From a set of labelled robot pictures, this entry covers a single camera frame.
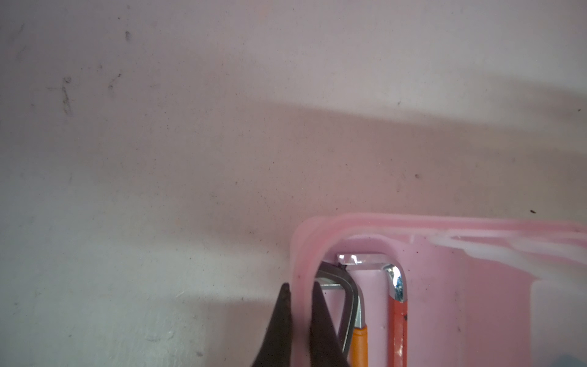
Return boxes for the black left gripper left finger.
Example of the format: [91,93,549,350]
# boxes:
[252,283,293,367]

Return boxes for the orange handled hex key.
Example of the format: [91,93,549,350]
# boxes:
[323,287,368,366]

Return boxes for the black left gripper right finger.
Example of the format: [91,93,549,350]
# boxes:
[309,282,349,367]

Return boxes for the pink plastic tool box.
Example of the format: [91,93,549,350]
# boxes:
[290,213,586,366]

